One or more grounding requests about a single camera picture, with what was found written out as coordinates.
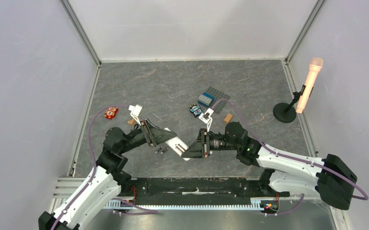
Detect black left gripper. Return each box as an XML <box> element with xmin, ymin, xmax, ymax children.
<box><xmin>119</xmin><ymin>118</ymin><xmax>177</xmax><ymax>154</ymax></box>

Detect white remote control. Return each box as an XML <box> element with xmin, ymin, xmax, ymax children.
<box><xmin>165</xmin><ymin>136</ymin><xmax>190</xmax><ymax>161</ymax></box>

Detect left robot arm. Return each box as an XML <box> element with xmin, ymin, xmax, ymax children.
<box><xmin>38</xmin><ymin>119</ymin><xmax>187</xmax><ymax>230</ymax></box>

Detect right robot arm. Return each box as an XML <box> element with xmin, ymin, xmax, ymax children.
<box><xmin>181</xmin><ymin>122</ymin><xmax>357</xmax><ymax>210</ymax></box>

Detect large wooden block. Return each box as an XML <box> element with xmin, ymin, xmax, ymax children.
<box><xmin>127</xmin><ymin>119</ymin><xmax>136</xmax><ymax>125</ymax></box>

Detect small brown wooden block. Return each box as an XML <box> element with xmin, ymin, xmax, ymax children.
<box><xmin>223</xmin><ymin>113</ymin><xmax>233</xmax><ymax>123</ymax></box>

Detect grey lego brick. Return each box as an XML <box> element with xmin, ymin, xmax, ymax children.
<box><xmin>197</xmin><ymin>94</ymin><xmax>212</xmax><ymax>107</ymax></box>

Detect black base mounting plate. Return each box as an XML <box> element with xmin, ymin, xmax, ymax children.
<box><xmin>119</xmin><ymin>177</ymin><xmax>290</xmax><ymax>206</ymax></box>

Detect blue lego brick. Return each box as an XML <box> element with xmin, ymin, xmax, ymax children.
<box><xmin>202</xmin><ymin>92</ymin><xmax>215</xmax><ymax>104</ymax></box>

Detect red owl toy block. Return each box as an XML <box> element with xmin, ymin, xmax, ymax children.
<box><xmin>104</xmin><ymin>107</ymin><xmax>119</xmax><ymax>120</ymax></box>

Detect grey lego baseplate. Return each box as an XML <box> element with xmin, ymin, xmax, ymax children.
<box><xmin>205</xmin><ymin>87</ymin><xmax>230</xmax><ymax>114</ymax></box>

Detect black microphone stand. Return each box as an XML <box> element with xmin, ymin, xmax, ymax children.
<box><xmin>273</xmin><ymin>85</ymin><xmax>313</xmax><ymax>123</ymax></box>

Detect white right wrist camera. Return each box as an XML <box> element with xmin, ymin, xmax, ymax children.
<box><xmin>198</xmin><ymin>108</ymin><xmax>214</xmax><ymax>132</ymax></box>

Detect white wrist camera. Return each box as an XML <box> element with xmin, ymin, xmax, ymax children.
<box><xmin>198</xmin><ymin>108</ymin><xmax>214</xmax><ymax>132</ymax></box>
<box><xmin>128</xmin><ymin>104</ymin><xmax>143</xmax><ymax>125</ymax></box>

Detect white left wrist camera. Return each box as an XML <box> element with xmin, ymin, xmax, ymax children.
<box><xmin>128</xmin><ymin>104</ymin><xmax>143</xmax><ymax>125</ymax></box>

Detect white cable duct strip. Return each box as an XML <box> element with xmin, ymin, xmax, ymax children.
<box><xmin>103</xmin><ymin>199</ymin><xmax>265</xmax><ymax>211</ymax></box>

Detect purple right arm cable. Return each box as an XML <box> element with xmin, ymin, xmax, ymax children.
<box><xmin>210</xmin><ymin>98</ymin><xmax>369</xmax><ymax>217</ymax></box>

